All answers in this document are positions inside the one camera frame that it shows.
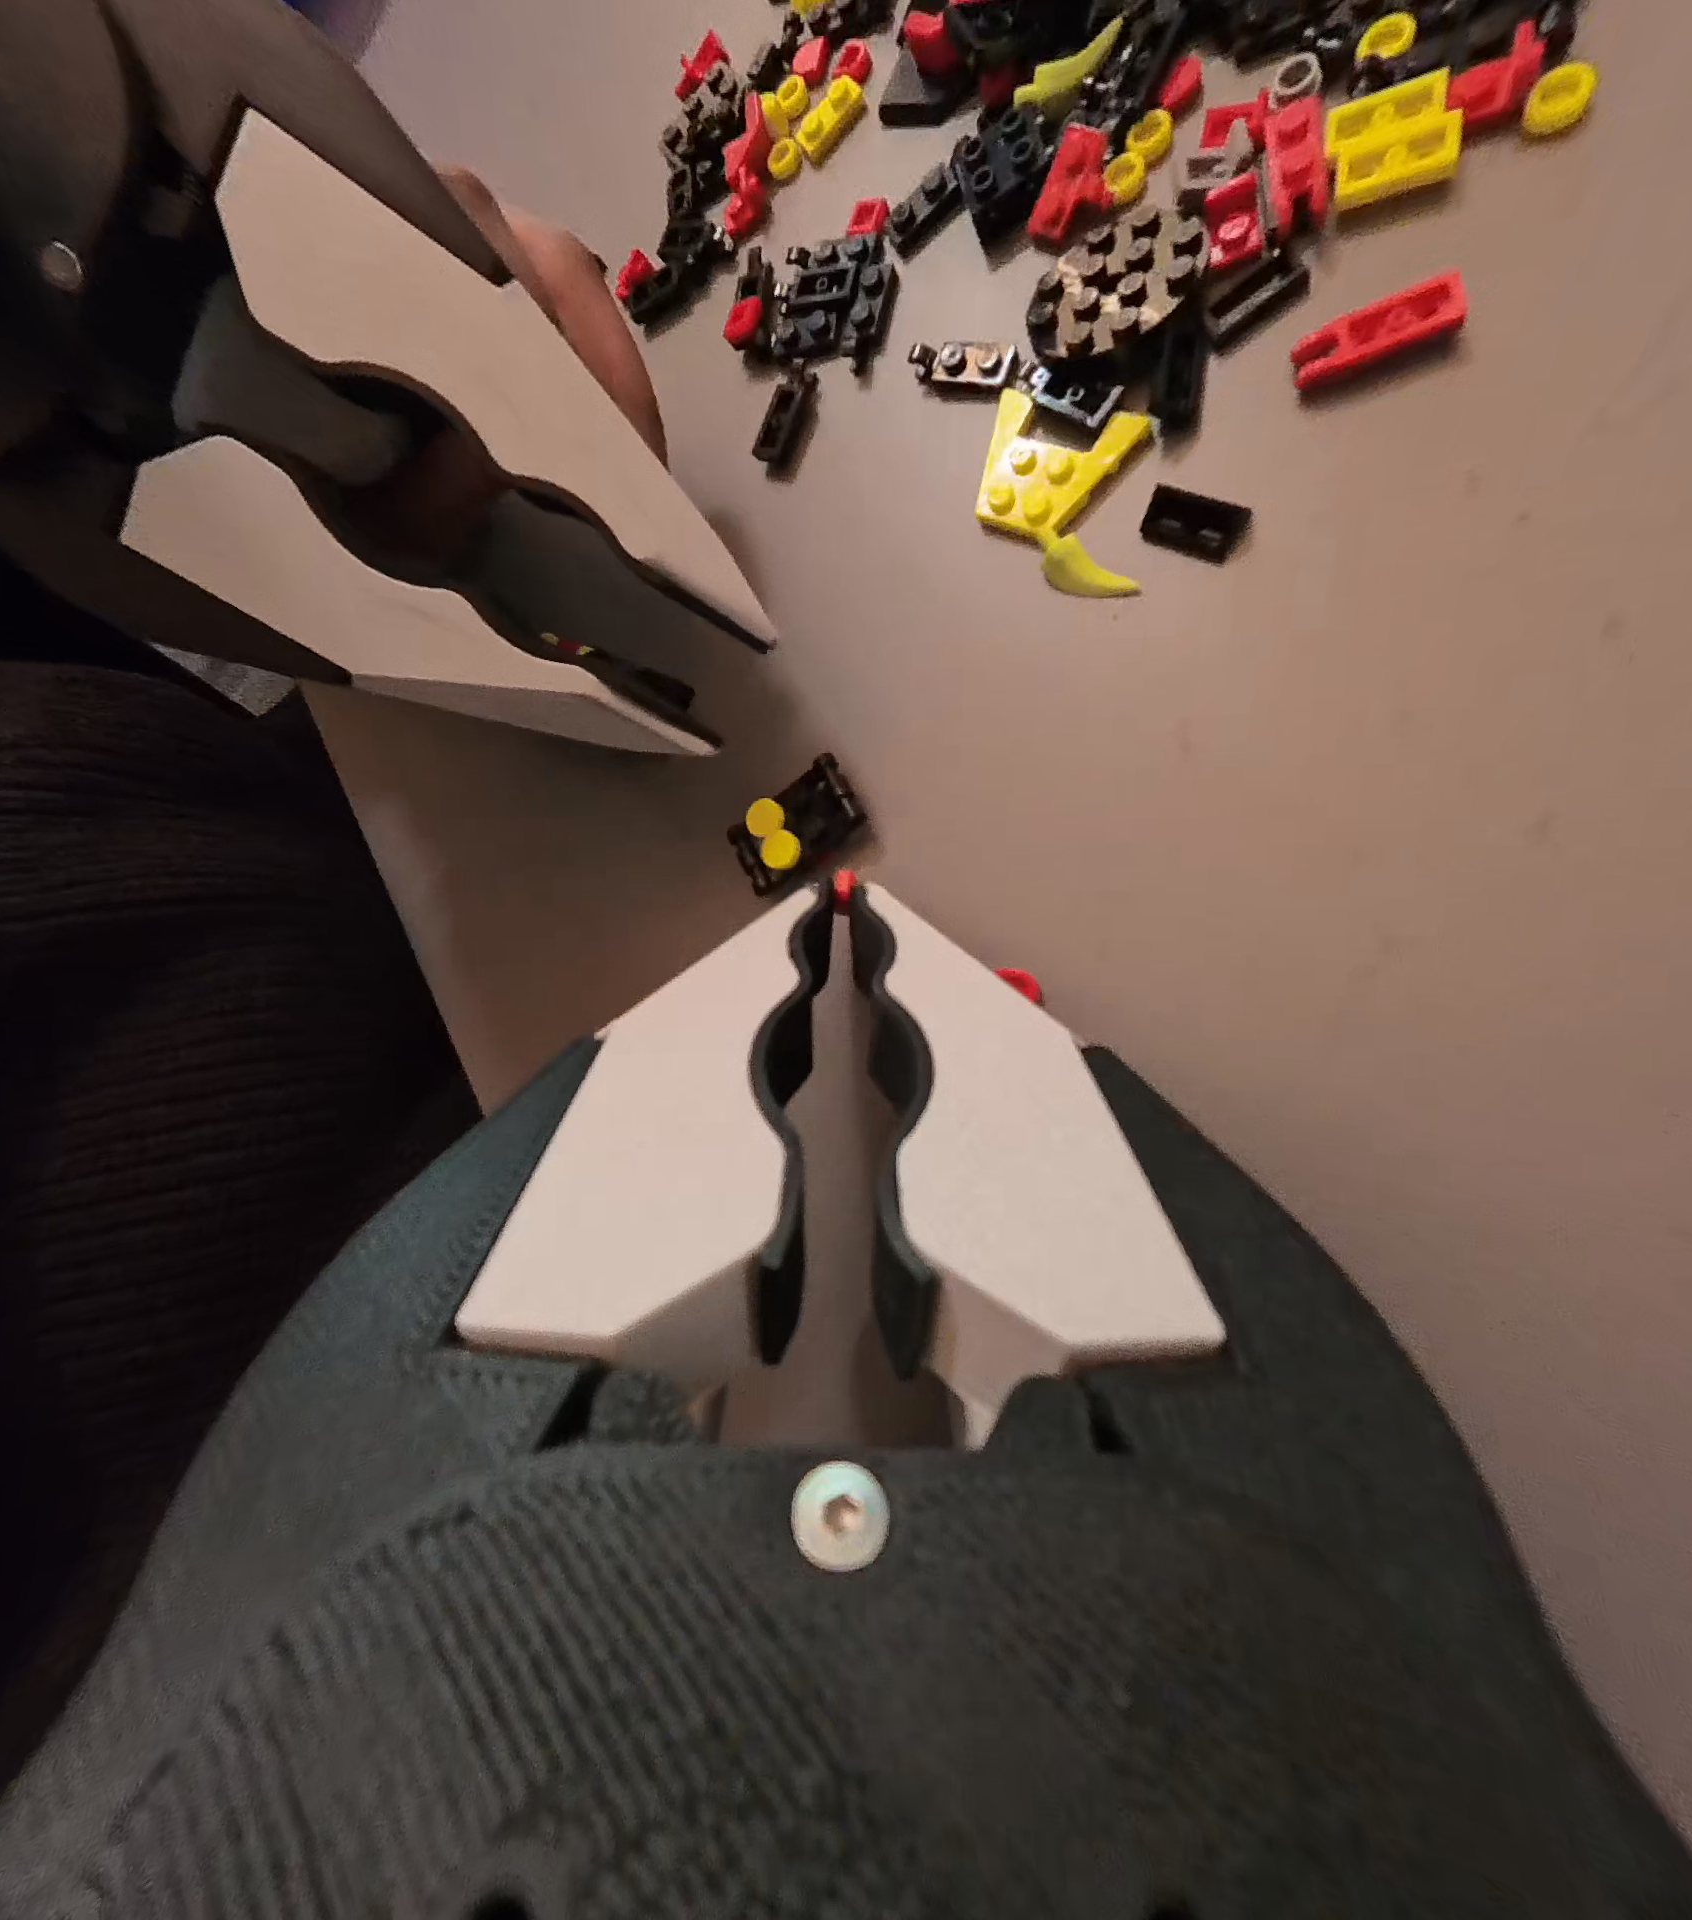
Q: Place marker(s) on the red yellow black lego stack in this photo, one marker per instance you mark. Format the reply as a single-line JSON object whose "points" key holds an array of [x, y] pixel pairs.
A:
{"points": [[577, 648]]}

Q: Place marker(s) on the black lego clip assembly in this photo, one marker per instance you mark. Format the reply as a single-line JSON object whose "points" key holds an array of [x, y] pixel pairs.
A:
{"points": [[824, 802]]}

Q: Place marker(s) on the person's left hand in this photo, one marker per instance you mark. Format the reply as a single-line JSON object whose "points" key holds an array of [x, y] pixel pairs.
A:
{"points": [[577, 301]]}

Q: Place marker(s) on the lime lego claw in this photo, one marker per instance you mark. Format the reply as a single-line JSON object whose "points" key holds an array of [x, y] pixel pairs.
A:
{"points": [[1086, 570]]}

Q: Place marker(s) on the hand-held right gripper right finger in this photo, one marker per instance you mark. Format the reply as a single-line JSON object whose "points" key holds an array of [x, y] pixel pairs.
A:
{"points": [[1056, 1201]]}

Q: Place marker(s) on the small black lego slope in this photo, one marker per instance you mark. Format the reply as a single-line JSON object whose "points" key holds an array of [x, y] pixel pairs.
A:
{"points": [[1194, 522]]}

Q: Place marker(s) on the red lego clip plate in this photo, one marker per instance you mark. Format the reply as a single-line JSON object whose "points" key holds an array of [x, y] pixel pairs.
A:
{"points": [[1379, 331]]}

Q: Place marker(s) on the black round lego plate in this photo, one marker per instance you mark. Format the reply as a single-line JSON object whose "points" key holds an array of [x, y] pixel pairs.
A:
{"points": [[1116, 278]]}

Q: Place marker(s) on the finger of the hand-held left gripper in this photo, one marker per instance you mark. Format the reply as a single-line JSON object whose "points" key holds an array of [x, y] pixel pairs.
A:
{"points": [[410, 301], [276, 554]]}

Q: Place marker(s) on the pile of lego pieces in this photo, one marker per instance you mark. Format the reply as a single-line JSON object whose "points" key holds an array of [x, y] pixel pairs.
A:
{"points": [[816, 285]]}

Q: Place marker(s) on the yellow wedge lego plate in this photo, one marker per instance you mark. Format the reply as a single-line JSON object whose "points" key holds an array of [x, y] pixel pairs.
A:
{"points": [[1048, 481]]}

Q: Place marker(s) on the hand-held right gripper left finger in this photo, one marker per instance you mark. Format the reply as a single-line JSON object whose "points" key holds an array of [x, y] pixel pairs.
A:
{"points": [[621, 1201]]}

